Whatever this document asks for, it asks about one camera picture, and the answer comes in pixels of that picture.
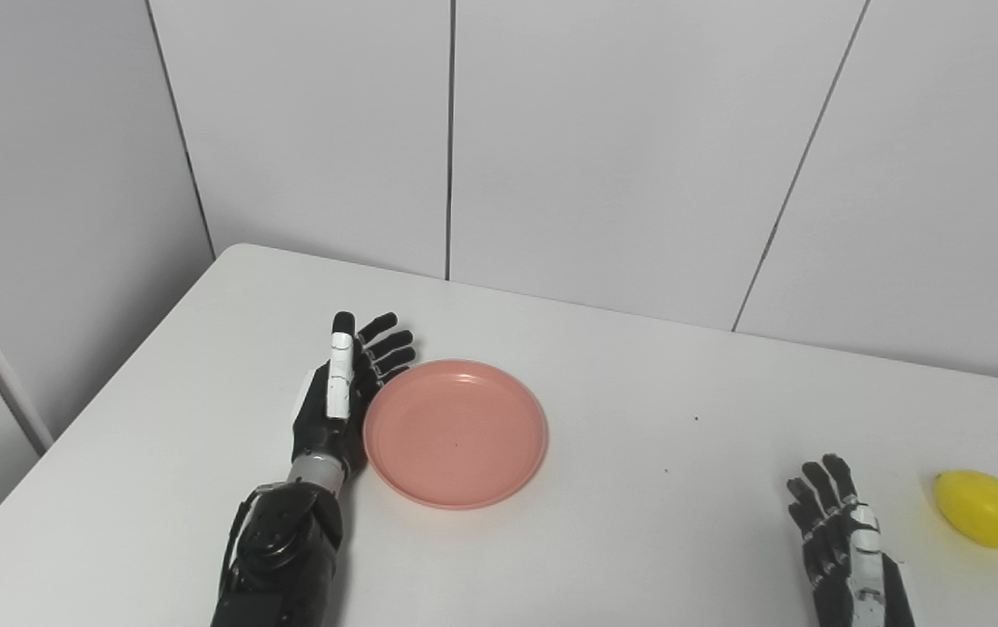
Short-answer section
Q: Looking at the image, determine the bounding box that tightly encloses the yellow lemon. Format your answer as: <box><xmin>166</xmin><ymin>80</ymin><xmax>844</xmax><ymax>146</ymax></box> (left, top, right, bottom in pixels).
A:
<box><xmin>934</xmin><ymin>469</ymin><xmax>998</xmax><ymax>550</ymax></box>

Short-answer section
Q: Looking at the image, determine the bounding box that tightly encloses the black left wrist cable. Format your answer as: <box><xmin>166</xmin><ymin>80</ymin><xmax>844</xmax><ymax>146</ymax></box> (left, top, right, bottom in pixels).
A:
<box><xmin>219</xmin><ymin>486</ymin><xmax>266</xmax><ymax>602</ymax></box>

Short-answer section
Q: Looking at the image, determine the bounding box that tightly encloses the pink round plate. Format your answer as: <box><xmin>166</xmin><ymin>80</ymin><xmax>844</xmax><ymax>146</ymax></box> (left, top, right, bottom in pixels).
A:
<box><xmin>361</xmin><ymin>358</ymin><xmax>550</xmax><ymax>511</ymax></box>

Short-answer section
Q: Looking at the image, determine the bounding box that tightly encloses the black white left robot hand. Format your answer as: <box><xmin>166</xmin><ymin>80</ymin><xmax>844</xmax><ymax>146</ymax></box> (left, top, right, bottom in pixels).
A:
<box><xmin>290</xmin><ymin>310</ymin><xmax>418</xmax><ymax>478</ymax></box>

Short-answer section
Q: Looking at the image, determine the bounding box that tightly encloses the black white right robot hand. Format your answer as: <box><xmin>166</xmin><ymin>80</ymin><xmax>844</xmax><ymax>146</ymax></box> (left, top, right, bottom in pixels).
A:
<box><xmin>785</xmin><ymin>453</ymin><xmax>917</xmax><ymax>627</ymax></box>

